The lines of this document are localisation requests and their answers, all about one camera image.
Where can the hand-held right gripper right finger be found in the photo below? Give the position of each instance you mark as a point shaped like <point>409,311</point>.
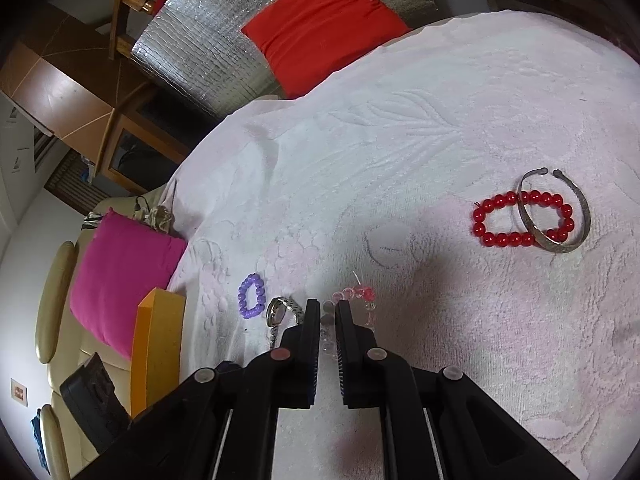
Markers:
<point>342,355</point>

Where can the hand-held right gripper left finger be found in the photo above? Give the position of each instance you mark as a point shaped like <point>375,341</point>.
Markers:
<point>314,355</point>

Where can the silver clip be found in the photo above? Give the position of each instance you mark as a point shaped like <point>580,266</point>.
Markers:
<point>274,310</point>

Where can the orange box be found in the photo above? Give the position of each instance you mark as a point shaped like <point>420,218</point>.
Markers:
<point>157,350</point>

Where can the silver bangle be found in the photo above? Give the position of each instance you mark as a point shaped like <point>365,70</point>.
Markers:
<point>528,222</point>

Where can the blue cloth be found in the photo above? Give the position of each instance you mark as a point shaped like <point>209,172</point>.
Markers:
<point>40,440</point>

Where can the beige leather sofa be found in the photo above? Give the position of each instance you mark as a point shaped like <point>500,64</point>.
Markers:
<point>60,285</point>

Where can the pink pillow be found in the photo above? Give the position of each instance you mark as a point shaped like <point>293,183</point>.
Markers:
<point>125,270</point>

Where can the striped cloth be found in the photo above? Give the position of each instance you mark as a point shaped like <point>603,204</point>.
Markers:
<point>95,222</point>

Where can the patterned cloth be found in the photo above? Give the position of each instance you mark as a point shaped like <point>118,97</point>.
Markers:
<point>160,217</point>

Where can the pale pink blanket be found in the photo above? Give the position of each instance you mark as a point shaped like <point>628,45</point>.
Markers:
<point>400,135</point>

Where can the wooden cabinet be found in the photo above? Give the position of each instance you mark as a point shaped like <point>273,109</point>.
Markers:
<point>50,95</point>

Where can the silver foil board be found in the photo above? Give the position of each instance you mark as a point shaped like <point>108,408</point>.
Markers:
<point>200,50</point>

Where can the red pillow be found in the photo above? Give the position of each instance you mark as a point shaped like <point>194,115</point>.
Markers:
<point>320,25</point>

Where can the wooden railing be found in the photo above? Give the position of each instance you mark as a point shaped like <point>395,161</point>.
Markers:
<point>120,10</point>

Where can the framed wall picture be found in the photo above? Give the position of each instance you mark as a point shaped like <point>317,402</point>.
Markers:
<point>19,392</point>

